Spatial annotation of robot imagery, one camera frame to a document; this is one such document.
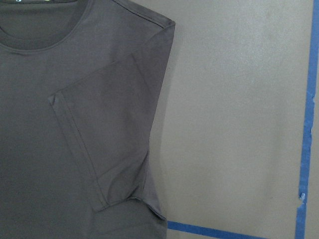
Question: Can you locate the brown t-shirt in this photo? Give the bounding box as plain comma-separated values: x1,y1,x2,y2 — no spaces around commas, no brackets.
0,0,175,239

